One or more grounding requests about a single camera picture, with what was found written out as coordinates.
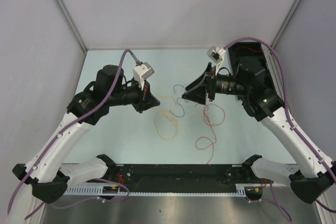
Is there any maroon cable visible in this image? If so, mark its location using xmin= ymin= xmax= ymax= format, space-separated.
xmin=233 ymin=46 xmax=263 ymax=57

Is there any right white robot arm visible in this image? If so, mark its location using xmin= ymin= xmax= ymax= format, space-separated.
xmin=182 ymin=56 xmax=335 ymax=204

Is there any black compartment bin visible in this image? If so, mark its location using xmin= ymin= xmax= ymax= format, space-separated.
xmin=225 ymin=39 xmax=284 ymax=106

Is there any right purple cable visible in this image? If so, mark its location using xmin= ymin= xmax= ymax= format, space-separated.
xmin=223 ymin=36 xmax=336 ymax=221

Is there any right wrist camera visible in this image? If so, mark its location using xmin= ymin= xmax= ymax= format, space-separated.
xmin=207 ymin=46 xmax=226 ymax=74

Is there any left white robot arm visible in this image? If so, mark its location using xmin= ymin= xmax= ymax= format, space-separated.
xmin=13 ymin=62 xmax=160 ymax=204

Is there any white slotted cable duct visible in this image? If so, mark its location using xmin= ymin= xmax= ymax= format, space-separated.
xmin=64 ymin=185 xmax=246 ymax=198

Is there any right aluminium frame post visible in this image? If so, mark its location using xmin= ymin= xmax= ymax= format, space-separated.
xmin=271 ymin=0 xmax=303 ymax=48

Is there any aluminium frame post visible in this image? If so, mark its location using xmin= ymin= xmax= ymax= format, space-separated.
xmin=53 ymin=0 xmax=88 ymax=54
xmin=271 ymin=0 xmax=303 ymax=48

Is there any left aluminium frame post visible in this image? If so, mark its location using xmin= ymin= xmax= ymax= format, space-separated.
xmin=53 ymin=0 xmax=88 ymax=54

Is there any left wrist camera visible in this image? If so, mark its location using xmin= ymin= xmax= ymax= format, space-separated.
xmin=133 ymin=62 xmax=154 ymax=91

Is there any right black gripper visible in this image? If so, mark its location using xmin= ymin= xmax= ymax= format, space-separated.
xmin=182 ymin=62 xmax=250 ymax=105

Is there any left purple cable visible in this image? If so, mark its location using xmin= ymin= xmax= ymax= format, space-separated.
xmin=7 ymin=48 xmax=140 ymax=219

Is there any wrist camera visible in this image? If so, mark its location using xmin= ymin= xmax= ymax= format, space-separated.
xmin=133 ymin=62 xmax=154 ymax=91
xmin=207 ymin=46 xmax=226 ymax=74

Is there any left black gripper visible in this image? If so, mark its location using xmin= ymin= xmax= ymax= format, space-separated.
xmin=107 ymin=77 xmax=160 ymax=113

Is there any purple cable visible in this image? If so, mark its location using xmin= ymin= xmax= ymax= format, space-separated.
xmin=223 ymin=36 xmax=336 ymax=221
xmin=7 ymin=48 xmax=140 ymax=219

